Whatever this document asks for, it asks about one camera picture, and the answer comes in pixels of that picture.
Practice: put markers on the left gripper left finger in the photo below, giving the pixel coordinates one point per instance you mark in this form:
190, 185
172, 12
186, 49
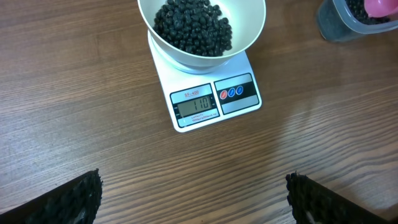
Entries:
76, 201

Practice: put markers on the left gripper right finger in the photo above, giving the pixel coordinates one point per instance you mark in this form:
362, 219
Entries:
313, 203

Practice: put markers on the pink scoop with blue handle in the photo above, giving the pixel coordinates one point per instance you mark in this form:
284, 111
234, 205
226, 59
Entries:
380, 8

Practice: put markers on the white digital kitchen scale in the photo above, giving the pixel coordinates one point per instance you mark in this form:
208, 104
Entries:
197, 98

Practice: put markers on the white bowl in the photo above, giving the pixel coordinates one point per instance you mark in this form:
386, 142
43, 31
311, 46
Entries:
246, 17

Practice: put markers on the black beans in bowl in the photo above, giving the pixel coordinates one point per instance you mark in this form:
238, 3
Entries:
194, 26

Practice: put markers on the clear plastic container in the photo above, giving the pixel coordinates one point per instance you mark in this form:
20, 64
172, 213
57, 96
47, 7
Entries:
337, 24

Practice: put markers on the black beans in container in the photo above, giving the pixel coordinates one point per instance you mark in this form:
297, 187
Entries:
357, 9

